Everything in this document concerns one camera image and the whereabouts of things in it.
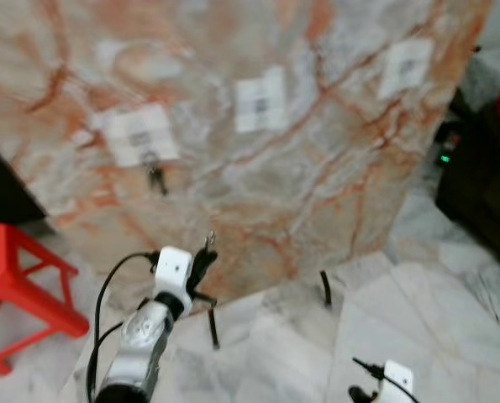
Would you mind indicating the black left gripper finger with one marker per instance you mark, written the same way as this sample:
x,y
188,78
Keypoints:
x,y
203,269

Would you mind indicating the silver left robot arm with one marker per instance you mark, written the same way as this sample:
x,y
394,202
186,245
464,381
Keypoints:
x,y
140,344

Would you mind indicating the white adhesive hook plate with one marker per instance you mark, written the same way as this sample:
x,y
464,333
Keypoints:
x,y
140,130
406,69
260,101

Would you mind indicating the black board stand leg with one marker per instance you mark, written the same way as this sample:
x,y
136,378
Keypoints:
x,y
213,327
326,290

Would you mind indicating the marble pattern board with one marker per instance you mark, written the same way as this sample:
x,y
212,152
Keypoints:
x,y
317,168

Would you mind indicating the red plastic stool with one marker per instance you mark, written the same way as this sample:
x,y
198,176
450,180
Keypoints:
x,y
14,252

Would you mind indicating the black sofa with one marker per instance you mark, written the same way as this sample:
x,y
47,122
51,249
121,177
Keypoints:
x,y
476,201

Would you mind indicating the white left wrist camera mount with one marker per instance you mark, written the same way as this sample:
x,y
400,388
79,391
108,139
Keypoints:
x,y
174,269

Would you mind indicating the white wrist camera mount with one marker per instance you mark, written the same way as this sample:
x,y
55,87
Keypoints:
x,y
174,269
398,382

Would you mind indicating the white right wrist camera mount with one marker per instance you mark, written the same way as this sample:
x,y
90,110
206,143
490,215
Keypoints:
x,y
398,382

